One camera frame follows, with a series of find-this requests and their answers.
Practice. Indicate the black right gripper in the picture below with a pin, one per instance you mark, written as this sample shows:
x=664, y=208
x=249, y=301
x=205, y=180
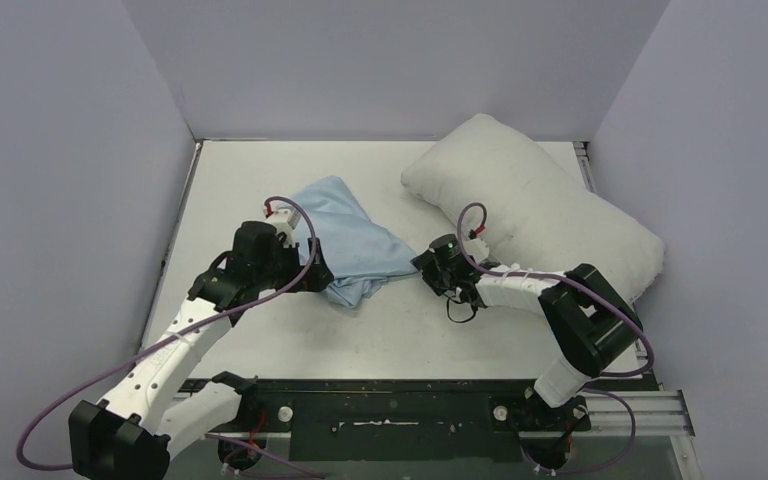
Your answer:
x=425, y=266

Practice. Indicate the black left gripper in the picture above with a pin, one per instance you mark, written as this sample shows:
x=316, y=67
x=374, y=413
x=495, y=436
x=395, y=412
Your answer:
x=318, y=277

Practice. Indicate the light blue pillowcase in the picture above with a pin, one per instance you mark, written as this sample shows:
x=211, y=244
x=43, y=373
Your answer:
x=362, y=255

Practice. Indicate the white pillow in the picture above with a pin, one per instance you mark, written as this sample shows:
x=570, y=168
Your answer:
x=539, y=216

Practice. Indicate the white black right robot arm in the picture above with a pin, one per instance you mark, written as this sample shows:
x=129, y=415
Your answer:
x=591, y=323

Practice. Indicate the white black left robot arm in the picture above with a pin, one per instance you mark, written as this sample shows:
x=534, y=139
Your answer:
x=136, y=429

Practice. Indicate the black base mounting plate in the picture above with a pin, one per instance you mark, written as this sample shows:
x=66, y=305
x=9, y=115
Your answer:
x=502, y=421

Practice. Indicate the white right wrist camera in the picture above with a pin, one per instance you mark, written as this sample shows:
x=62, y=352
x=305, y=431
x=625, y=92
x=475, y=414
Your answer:
x=476, y=248

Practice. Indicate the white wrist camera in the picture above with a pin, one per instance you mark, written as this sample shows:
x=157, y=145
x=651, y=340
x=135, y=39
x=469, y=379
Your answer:
x=476, y=248
x=284, y=220

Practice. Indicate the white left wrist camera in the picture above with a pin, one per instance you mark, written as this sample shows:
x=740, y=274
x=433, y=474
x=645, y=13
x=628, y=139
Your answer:
x=284, y=220

